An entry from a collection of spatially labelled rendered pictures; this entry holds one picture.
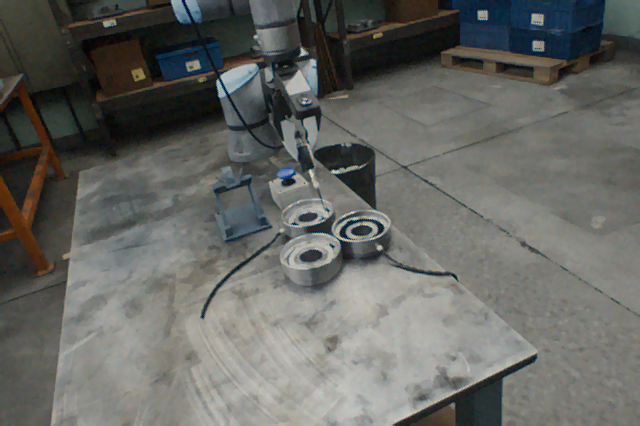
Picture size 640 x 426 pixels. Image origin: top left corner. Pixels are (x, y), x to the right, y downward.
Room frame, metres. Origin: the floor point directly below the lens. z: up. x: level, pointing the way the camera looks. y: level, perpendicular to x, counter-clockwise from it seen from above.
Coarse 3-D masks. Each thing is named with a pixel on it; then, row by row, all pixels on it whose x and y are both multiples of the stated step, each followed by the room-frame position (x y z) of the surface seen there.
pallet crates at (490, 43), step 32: (480, 0) 4.54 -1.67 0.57; (512, 0) 4.21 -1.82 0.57; (544, 0) 4.37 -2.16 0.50; (576, 0) 4.09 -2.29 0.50; (480, 32) 4.55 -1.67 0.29; (512, 32) 4.20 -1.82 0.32; (544, 32) 3.91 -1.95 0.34; (576, 32) 3.73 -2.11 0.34; (448, 64) 4.63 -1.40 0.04; (512, 64) 4.35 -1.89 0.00; (544, 64) 3.73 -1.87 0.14; (576, 64) 3.79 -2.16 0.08
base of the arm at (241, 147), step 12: (264, 120) 1.27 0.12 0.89; (228, 132) 1.29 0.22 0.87; (240, 132) 1.25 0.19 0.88; (252, 132) 1.25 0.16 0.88; (264, 132) 1.26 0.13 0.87; (228, 144) 1.29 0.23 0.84; (240, 144) 1.26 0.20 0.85; (252, 144) 1.24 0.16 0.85; (276, 144) 1.27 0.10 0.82; (240, 156) 1.24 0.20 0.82; (252, 156) 1.23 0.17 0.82; (264, 156) 1.24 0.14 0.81
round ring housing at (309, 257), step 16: (304, 240) 0.75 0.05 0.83; (320, 240) 0.74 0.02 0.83; (336, 240) 0.71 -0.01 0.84; (288, 256) 0.71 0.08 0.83; (304, 256) 0.71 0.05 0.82; (320, 256) 0.71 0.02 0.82; (336, 256) 0.67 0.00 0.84; (288, 272) 0.66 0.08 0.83; (304, 272) 0.65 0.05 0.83; (320, 272) 0.65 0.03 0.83; (336, 272) 0.67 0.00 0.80
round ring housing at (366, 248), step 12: (348, 216) 0.79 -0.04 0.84; (360, 216) 0.80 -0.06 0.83; (372, 216) 0.79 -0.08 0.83; (384, 216) 0.76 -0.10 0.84; (336, 228) 0.77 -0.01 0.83; (348, 228) 0.76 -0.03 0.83; (360, 228) 0.77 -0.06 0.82; (372, 228) 0.75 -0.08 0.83; (384, 228) 0.74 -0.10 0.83; (348, 240) 0.70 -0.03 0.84; (360, 240) 0.70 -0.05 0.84; (372, 240) 0.70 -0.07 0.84; (384, 240) 0.71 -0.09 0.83; (348, 252) 0.71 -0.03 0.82; (360, 252) 0.70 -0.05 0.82; (372, 252) 0.70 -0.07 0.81
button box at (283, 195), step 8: (296, 176) 0.99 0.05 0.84; (272, 184) 0.97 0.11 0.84; (280, 184) 0.97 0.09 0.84; (288, 184) 0.95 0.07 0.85; (296, 184) 0.95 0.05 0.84; (304, 184) 0.94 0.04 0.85; (272, 192) 0.98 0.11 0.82; (280, 192) 0.93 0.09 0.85; (288, 192) 0.93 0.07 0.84; (296, 192) 0.94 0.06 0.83; (304, 192) 0.94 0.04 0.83; (280, 200) 0.92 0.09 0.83; (288, 200) 0.93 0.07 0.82; (296, 200) 0.93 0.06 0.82; (280, 208) 0.93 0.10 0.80
